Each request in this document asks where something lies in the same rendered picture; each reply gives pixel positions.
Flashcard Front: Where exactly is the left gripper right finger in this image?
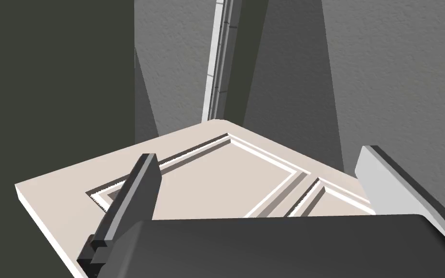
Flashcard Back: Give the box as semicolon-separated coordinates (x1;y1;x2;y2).
354;145;445;260

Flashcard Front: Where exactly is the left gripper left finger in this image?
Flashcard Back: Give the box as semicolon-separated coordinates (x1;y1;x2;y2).
76;153;163;277

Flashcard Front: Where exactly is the beige panelled door leaf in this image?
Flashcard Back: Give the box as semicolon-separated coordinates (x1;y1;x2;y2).
14;119;445;278

